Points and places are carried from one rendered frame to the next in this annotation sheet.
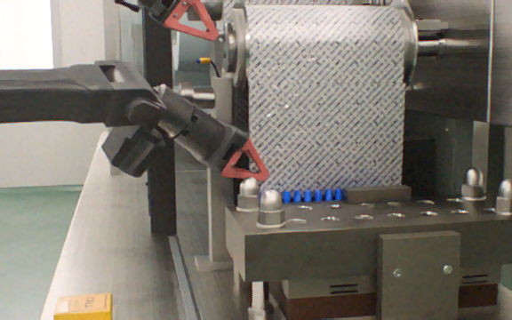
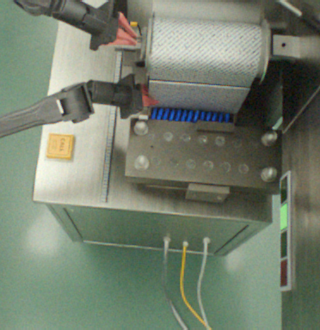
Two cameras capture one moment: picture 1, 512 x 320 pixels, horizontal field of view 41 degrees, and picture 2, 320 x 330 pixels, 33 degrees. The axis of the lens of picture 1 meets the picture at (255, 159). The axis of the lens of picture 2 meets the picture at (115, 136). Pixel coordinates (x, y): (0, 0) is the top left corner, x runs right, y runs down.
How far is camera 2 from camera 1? 1.22 m
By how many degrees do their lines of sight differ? 64
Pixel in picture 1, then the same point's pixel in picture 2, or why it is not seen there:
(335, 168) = (198, 104)
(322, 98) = (193, 88)
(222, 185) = (138, 76)
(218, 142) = (126, 106)
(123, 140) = not seen: hidden behind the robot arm
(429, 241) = (212, 192)
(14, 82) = (14, 128)
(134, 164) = not seen: hidden behind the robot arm
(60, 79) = (36, 120)
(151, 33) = not seen: outside the picture
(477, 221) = (243, 186)
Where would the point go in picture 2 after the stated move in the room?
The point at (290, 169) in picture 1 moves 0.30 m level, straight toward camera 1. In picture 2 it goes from (171, 101) to (134, 211)
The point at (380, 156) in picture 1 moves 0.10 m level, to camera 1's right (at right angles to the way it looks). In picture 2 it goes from (227, 104) to (266, 114)
